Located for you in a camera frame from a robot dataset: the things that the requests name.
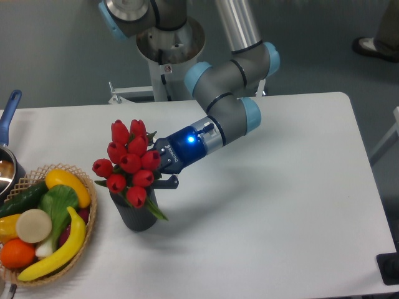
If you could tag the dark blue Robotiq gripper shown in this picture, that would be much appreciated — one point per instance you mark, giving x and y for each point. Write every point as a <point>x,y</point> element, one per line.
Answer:
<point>185,147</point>

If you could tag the red tulip bouquet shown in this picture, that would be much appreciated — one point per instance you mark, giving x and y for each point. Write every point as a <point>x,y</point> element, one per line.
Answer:
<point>131,167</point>

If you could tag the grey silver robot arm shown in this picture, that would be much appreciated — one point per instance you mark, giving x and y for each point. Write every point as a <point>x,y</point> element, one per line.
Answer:
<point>235,117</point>

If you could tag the dark grey ribbed vase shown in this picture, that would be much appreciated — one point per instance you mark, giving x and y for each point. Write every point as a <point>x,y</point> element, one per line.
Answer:
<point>136,220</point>

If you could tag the purple red vegetable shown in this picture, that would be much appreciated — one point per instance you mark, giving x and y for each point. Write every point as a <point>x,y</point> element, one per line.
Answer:
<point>84,214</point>

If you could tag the green bok choy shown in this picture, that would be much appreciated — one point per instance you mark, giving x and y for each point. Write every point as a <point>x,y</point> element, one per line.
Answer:
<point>55,203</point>

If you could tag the yellow banana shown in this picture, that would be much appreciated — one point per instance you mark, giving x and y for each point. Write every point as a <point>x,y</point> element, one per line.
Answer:
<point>62,255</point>

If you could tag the woven wicker basket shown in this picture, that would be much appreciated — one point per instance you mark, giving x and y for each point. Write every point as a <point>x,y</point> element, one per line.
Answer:
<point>37,176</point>

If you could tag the beige round disc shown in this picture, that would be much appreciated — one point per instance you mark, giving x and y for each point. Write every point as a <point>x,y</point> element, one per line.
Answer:
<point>33,226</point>

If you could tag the green cucumber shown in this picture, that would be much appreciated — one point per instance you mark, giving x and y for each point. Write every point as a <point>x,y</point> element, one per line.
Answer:
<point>25,200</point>

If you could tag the yellow bell pepper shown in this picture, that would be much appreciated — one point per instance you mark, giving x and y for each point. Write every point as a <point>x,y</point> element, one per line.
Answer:
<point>8,228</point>

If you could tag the orange fruit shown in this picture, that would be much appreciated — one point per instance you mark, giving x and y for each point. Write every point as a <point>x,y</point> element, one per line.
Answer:
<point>17,254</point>

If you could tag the black device at table edge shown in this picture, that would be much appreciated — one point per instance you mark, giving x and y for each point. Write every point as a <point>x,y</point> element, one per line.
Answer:
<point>388,267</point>

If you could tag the person's shoe and trouser leg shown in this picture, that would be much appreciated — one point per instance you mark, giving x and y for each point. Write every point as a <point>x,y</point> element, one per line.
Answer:
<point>384,45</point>

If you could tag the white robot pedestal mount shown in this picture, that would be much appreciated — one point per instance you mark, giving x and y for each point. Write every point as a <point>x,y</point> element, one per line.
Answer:
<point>176,73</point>

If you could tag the blue handled saucepan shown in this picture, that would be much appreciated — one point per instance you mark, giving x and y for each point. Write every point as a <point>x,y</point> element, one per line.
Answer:
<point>11,169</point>

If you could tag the white furniture frame right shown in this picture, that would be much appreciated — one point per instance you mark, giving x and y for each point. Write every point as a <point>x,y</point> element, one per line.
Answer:
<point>386,142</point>

